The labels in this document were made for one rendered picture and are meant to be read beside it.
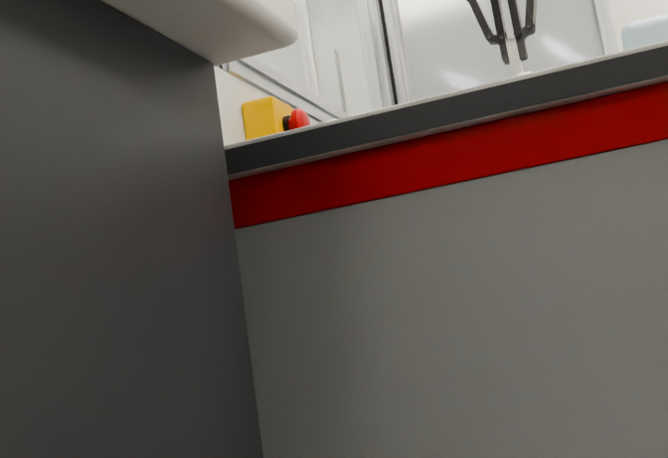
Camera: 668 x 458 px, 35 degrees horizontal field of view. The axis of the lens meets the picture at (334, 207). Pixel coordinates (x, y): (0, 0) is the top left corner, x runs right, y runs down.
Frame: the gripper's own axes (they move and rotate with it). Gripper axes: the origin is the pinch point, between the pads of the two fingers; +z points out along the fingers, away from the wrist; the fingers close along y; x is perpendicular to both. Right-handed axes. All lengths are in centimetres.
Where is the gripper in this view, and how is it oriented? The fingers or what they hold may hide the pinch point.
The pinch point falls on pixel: (515, 62)
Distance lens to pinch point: 166.6
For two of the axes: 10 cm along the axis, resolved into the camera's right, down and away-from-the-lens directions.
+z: 1.5, 9.7, -1.8
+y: -9.3, 2.1, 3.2
